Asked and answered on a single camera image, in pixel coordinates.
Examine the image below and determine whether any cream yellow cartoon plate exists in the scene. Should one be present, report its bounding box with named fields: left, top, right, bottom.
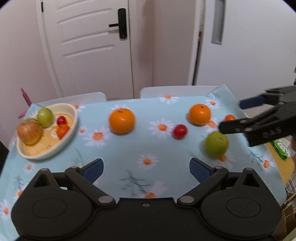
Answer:
left=16, top=103, right=78, bottom=160

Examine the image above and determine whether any green apple with stem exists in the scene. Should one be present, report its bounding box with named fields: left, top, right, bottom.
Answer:
left=37, top=108, right=55, bottom=128

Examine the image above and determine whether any black door handle lock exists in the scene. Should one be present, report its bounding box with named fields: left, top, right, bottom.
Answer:
left=109, top=8, right=127, bottom=39

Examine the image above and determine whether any white panel door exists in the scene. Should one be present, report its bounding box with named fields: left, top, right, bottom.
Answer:
left=36, top=0, right=134, bottom=99

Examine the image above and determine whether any large red yellow apple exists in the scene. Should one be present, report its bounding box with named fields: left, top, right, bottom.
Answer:
left=16, top=118, right=44, bottom=146

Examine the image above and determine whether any pink broom handle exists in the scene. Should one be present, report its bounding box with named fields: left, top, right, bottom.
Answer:
left=17, top=88, right=33, bottom=119

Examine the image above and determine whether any blue daisy tablecloth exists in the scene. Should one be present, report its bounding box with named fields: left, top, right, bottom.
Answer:
left=1, top=86, right=287, bottom=240

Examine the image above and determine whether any small tangerine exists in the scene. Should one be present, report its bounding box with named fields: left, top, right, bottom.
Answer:
left=224, top=114, right=236, bottom=121
left=56, top=124, right=70, bottom=139

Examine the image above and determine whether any yellow stool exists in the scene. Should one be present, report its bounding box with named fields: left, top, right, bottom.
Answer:
left=265, top=143, right=295, bottom=185

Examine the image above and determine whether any large orange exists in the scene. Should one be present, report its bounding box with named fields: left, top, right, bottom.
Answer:
left=189, top=104, right=211, bottom=126
left=109, top=108, right=135, bottom=135

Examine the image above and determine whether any red cherry tomato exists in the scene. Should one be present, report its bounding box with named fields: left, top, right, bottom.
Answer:
left=57, top=115, right=67, bottom=126
left=172, top=124, right=188, bottom=140

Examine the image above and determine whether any green wet wipes pack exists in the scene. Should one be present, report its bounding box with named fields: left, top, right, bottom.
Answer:
left=270, top=138, right=291, bottom=160

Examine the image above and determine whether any white wardrobe sliding door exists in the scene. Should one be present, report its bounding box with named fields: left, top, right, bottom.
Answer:
left=196, top=1, right=295, bottom=99

